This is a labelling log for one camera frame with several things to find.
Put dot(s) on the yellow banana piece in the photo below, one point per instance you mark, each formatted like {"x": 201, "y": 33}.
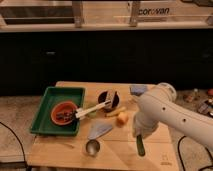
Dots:
{"x": 116, "y": 112}

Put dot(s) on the jar with blue lid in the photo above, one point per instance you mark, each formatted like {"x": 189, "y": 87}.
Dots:
{"x": 137, "y": 90}

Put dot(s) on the yellow red apple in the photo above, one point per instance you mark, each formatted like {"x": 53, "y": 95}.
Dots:
{"x": 122, "y": 118}

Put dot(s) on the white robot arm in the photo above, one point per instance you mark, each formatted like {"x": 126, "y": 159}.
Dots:
{"x": 157, "y": 104}

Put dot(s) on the wooden block in bowl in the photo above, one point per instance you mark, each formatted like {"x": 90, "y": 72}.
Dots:
{"x": 110, "y": 97}

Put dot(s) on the green plastic tray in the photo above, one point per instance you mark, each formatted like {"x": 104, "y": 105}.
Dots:
{"x": 42, "y": 123}

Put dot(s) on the orange bowl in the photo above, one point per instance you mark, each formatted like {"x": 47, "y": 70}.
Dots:
{"x": 63, "y": 113}

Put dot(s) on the blue triangular cloth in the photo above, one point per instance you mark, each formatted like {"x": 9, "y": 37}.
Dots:
{"x": 98, "y": 129}

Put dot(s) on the black bowl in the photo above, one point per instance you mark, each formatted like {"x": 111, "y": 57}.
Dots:
{"x": 102, "y": 98}

